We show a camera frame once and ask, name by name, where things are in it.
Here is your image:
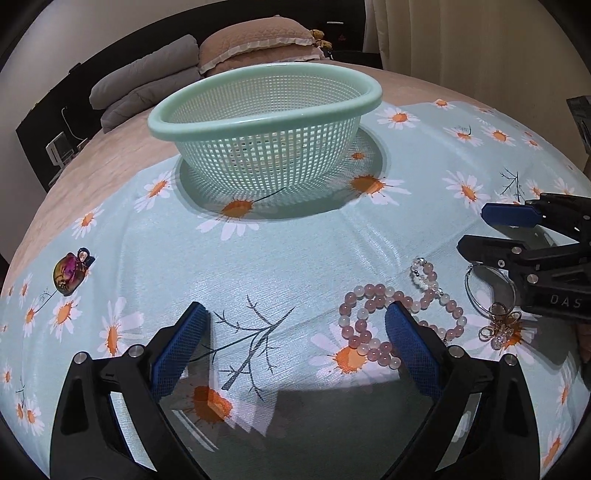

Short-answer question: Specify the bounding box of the grey folded quilt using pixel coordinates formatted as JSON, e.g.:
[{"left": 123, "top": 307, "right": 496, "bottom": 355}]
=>
[{"left": 89, "top": 34, "right": 202, "bottom": 133}]

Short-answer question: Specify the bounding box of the green plastic mesh basket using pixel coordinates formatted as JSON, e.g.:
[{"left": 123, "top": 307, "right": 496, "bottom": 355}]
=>
[{"left": 147, "top": 63, "right": 383, "bottom": 193}]

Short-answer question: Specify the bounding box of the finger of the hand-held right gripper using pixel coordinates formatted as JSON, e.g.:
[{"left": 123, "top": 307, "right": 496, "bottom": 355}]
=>
[
  {"left": 481, "top": 191, "right": 591, "bottom": 243},
  {"left": 457, "top": 234, "right": 591, "bottom": 282}
]

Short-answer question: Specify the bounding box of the small white pink bead bracelet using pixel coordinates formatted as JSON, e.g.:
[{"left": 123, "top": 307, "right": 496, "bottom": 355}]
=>
[{"left": 409, "top": 257, "right": 450, "bottom": 297}]

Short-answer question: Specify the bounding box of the white charger device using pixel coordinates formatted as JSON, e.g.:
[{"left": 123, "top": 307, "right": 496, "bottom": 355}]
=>
[{"left": 45, "top": 131, "right": 77, "bottom": 168}]

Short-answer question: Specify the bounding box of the purple figurine hair clip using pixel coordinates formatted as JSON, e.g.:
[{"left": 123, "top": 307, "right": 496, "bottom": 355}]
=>
[{"left": 52, "top": 248, "right": 97, "bottom": 294}]

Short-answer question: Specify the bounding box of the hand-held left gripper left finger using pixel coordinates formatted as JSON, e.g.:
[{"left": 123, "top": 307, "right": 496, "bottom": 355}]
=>
[{"left": 50, "top": 302, "right": 213, "bottom": 480}]

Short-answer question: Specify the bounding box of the brown stuffed toy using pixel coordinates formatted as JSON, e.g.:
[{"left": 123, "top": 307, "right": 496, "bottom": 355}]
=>
[{"left": 309, "top": 28, "right": 334, "bottom": 51}]

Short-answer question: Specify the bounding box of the silver bangle with flower charm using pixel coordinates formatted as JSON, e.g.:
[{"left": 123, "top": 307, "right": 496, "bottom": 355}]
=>
[{"left": 464, "top": 264, "right": 527, "bottom": 350}]

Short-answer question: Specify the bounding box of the daisy print green cloth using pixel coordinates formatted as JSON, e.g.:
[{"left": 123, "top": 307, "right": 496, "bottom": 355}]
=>
[{"left": 0, "top": 98, "right": 591, "bottom": 480}]

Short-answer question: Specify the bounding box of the cream curtain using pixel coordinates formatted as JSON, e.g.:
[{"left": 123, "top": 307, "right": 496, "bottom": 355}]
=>
[{"left": 364, "top": 0, "right": 522, "bottom": 72}]

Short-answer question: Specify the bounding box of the white cable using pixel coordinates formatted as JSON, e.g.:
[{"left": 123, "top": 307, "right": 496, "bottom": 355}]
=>
[{"left": 61, "top": 107, "right": 89, "bottom": 145}]

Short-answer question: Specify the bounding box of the black headboard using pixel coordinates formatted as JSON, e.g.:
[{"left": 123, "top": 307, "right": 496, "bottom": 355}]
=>
[{"left": 15, "top": 34, "right": 118, "bottom": 193}]

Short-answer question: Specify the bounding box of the pink frilled pillow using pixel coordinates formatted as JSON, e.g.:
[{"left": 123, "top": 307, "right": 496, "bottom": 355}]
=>
[{"left": 198, "top": 16, "right": 327, "bottom": 77}]

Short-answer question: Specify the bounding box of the long pink bead bracelet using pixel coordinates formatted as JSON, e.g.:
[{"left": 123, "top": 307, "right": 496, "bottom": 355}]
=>
[{"left": 338, "top": 283, "right": 468, "bottom": 371}]

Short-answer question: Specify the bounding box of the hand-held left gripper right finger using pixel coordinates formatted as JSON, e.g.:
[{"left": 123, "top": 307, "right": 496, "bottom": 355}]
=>
[{"left": 384, "top": 300, "right": 541, "bottom": 480}]

